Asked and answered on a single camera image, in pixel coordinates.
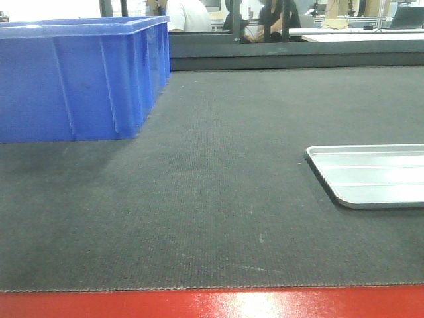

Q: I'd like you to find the white background table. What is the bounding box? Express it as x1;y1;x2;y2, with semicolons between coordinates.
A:
289;28;423;42

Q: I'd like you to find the blue plastic crate on conveyor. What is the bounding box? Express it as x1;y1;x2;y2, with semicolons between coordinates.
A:
1;16;170;143

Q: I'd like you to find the person in white shirt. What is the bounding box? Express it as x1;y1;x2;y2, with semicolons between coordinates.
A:
166;0;212;32

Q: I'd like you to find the laptop on background table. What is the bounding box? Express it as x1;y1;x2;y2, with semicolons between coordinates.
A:
390;6;424;29

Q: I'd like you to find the red conveyor front edge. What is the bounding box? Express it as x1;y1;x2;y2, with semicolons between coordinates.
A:
1;285;423;317

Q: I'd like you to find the black conveyor rear rail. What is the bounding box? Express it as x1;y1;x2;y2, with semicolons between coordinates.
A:
169;32;423;71

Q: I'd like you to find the black conveyor belt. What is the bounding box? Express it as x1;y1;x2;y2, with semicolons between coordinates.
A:
1;66;423;292

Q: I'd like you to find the silver metal tray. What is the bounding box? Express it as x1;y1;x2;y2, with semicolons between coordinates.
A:
305;144;423;209

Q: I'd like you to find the person in black shirt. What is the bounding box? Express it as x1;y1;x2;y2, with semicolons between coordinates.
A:
239;1;301;44

